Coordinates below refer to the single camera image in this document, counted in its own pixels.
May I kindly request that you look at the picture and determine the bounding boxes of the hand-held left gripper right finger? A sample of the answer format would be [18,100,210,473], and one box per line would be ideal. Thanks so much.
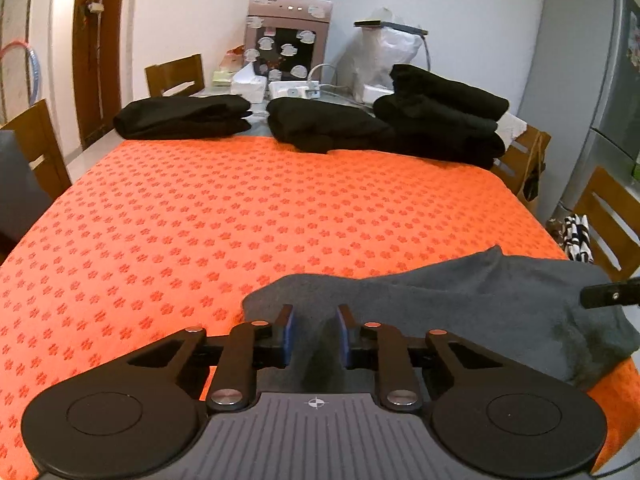
[336,304,506,413]

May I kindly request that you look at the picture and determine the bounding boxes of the white cable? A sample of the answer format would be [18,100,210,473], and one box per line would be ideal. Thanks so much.
[306,62,341,91]

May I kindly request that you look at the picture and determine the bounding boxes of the striped cloth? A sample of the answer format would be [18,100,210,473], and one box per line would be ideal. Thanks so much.
[559,214,596,264]

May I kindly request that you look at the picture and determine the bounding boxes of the white tissue box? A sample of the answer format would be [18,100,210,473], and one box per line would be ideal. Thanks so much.
[230,62,268,103]

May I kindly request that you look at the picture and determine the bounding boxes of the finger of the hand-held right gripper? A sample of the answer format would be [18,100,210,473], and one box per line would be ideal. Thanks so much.
[580,275,640,310]

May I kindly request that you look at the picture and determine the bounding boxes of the white power strip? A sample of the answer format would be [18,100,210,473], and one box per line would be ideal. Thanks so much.
[269,82,321,101]

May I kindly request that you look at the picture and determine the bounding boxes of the white plastic bag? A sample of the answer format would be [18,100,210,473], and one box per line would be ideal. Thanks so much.
[337,7,426,103]

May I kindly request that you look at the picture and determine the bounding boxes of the pink water dispenser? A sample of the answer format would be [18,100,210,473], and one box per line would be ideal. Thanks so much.
[243,0,335,83]

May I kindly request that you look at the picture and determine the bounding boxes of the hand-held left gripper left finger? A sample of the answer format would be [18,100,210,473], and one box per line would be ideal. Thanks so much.
[127,304,296,413]

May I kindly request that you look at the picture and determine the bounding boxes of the brown paper bag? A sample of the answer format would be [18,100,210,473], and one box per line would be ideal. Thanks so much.
[517,130,551,205]

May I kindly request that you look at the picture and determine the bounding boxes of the white cloth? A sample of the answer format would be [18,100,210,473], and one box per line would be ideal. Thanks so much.
[495,110,530,138]

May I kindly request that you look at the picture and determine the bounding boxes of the hula hoop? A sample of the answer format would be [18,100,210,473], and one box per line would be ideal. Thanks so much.
[0,42,43,106]

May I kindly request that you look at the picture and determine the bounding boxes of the orange flower-patterned mat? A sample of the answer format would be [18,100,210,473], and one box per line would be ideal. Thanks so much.
[0,135,640,480]

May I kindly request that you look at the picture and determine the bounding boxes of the dark flat bar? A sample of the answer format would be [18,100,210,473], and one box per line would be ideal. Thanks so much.
[354,19,430,37]

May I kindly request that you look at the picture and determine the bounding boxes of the wooden chair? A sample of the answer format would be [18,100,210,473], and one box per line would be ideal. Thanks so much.
[572,166,640,283]
[145,53,206,98]
[490,125,552,206]
[0,98,73,201]

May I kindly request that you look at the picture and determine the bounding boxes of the white appliance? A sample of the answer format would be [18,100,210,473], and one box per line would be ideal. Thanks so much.
[362,84,396,103]

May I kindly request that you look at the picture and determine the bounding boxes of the grey pants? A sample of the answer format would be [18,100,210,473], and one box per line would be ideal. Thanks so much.
[242,245,640,396]

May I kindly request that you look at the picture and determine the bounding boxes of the grey refrigerator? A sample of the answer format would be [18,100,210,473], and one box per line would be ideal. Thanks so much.
[517,0,640,241]

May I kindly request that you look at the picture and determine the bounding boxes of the brown wooden door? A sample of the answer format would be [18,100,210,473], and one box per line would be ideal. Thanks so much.
[72,0,127,151]

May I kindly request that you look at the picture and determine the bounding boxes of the grey cloth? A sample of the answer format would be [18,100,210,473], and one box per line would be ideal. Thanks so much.
[0,129,55,263]

